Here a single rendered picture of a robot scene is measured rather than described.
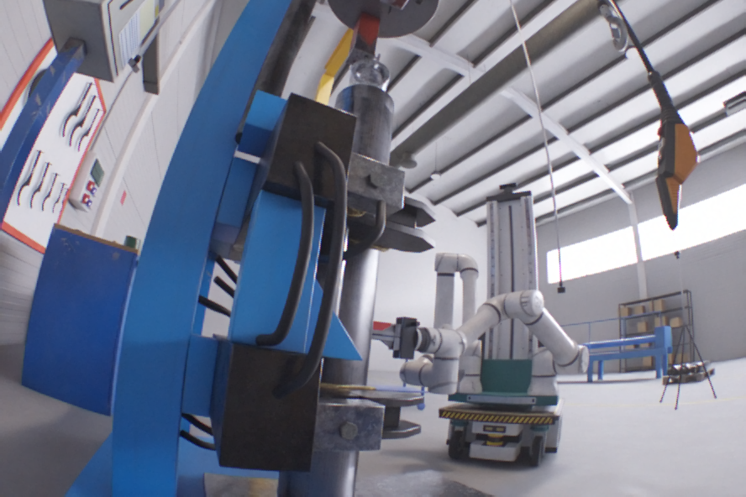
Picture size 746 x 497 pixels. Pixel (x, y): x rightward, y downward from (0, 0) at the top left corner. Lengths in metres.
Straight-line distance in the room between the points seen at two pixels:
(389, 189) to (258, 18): 0.84
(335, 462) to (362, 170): 0.70
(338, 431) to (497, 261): 1.96
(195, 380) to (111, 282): 1.29
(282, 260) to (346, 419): 0.30
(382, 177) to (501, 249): 1.86
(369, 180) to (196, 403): 0.64
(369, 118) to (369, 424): 0.87
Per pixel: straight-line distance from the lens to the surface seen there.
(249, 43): 1.21
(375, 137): 1.10
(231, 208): 0.91
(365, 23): 1.88
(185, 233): 0.88
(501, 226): 2.55
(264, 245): 0.61
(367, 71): 1.42
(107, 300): 2.07
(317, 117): 0.69
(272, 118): 0.86
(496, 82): 7.02
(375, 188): 0.69
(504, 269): 2.44
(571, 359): 1.94
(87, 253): 2.14
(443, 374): 1.16
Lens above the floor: 0.62
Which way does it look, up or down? 22 degrees up
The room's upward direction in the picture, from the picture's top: 6 degrees clockwise
